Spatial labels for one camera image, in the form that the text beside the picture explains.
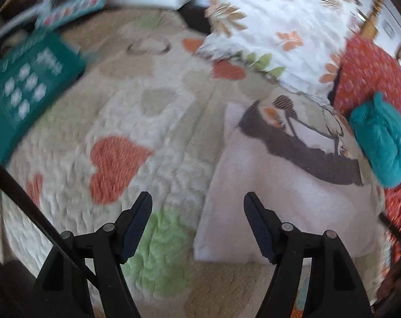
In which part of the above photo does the black cable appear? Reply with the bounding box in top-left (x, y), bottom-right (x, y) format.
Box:
top-left (0, 154), bottom-right (100, 284)

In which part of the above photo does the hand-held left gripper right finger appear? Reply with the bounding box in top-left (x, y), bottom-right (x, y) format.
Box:
top-left (243, 191), bottom-right (373, 318)

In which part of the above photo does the teal knitted cloth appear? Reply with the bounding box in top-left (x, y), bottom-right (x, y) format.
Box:
top-left (349, 92), bottom-right (401, 188)

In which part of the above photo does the colourful striped box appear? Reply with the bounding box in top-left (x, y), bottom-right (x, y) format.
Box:
top-left (35, 0), bottom-right (107, 30)

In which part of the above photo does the heart pattern quilted blanket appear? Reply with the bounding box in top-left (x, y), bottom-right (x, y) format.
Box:
top-left (0, 8), bottom-right (383, 318)

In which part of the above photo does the white leaf print pillow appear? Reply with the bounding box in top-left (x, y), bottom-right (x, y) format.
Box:
top-left (195, 0), bottom-right (362, 101)

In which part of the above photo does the white garment with brown band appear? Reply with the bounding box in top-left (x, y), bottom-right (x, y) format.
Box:
top-left (193, 101), bottom-right (384, 266)

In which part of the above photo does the wooden chair frame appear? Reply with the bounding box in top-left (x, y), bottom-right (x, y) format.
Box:
top-left (320, 0), bottom-right (401, 61)

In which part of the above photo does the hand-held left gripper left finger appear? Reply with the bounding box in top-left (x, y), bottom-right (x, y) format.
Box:
top-left (31, 191), bottom-right (154, 318)

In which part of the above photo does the red patterned cushion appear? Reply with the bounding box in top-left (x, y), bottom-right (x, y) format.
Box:
top-left (331, 35), bottom-right (401, 266)

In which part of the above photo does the thin hair tie ring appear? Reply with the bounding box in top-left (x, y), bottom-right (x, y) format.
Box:
top-left (127, 36), bottom-right (172, 55)

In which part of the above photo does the teal box with white dots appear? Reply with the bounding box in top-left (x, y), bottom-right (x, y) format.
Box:
top-left (0, 30), bottom-right (87, 194)

